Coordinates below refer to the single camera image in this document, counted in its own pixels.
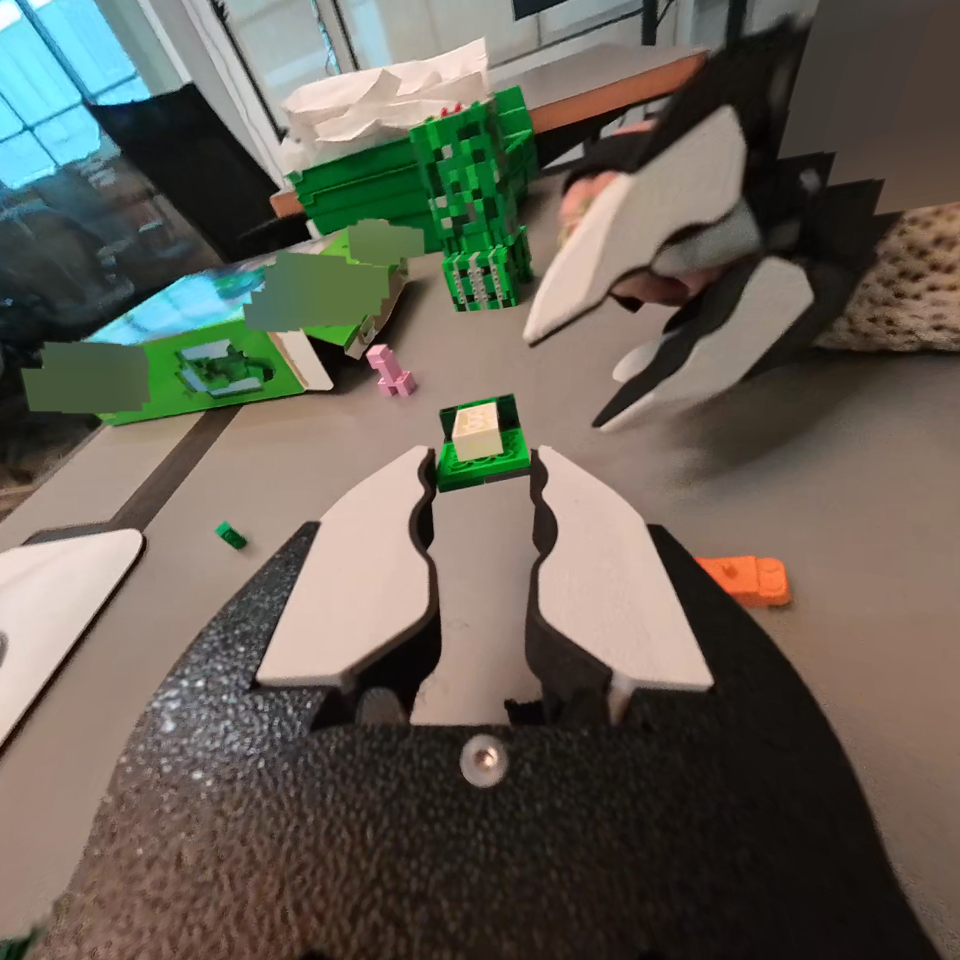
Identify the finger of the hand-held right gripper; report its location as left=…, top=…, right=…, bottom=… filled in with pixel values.
left=591, top=258, right=816, bottom=433
left=522, top=105, right=763, bottom=347

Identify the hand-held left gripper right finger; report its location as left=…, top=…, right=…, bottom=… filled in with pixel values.
left=527, top=445, right=715, bottom=691

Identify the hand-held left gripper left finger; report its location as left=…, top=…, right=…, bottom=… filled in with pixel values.
left=255, top=446, right=442, bottom=689

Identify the orange lego brick separator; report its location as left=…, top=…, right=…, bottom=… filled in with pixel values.
left=693, top=554, right=793, bottom=609

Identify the green lego plate white brick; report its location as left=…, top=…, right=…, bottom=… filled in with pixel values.
left=435, top=394, right=533, bottom=495

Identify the green lego creeper figure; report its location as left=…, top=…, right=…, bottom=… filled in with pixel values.
left=408, top=84, right=539, bottom=313

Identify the pink lego pig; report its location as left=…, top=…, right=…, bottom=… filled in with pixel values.
left=365, top=342, right=419, bottom=401

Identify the green printed lego box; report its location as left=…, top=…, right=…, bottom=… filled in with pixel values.
left=22, top=231, right=411, bottom=429

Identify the green lego structure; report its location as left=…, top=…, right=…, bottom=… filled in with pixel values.
left=288, top=148, right=445, bottom=238

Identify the person's right hand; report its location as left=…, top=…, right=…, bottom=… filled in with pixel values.
left=613, top=262, right=717, bottom=309

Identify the cream knitted blanket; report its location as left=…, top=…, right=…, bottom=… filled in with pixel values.
left=812, top=204, right=960, bottom=354

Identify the wooden side table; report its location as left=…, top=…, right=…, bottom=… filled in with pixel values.
left=270, top=43, right=711, bottom=220

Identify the crumpled white paper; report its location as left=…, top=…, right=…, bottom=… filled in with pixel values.
left=282, top=37, right=494, bottom=164

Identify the white rounded board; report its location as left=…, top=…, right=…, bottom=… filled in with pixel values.
left=0, top=528, right=146, bottom=749

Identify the window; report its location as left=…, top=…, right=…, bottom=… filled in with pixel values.
left=0, top=0, right=153, bottom=198

